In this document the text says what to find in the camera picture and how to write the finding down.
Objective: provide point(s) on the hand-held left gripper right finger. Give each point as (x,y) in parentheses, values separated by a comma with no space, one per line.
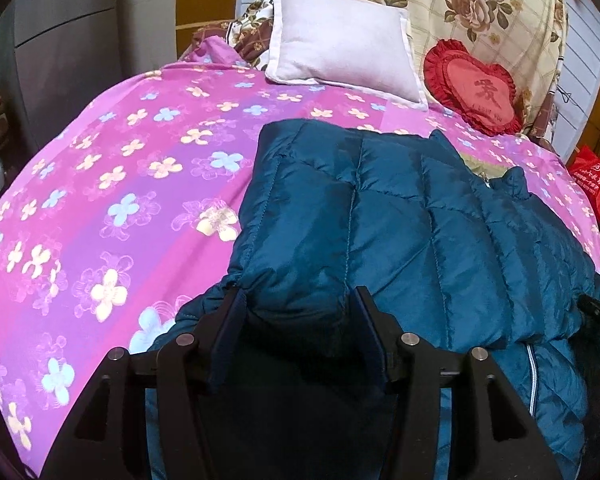
(376,335)

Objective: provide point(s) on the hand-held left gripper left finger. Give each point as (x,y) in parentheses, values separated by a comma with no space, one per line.
(228,332)

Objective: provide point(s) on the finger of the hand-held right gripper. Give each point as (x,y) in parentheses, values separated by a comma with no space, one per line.
(596,316)

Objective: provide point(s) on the teal quilted down jacket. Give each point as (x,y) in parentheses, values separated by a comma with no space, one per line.
(410,220)

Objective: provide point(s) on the red shopping bag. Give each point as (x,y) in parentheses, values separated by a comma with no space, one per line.
(597,175)

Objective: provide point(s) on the pink floral bedsheet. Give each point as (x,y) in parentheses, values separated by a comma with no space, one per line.
(130,170)

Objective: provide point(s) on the red heart-shaped cushion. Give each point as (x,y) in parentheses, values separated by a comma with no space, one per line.
(480,90)

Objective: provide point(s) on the white pillow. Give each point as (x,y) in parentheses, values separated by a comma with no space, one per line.
(345,40)

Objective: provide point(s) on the brown floral quilt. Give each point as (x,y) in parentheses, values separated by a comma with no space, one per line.
(252,35)

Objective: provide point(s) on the grey wardrobe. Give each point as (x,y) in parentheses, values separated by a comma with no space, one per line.
(80,35)

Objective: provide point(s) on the cream rose-print blanket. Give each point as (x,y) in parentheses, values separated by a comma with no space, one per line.
(470,0)

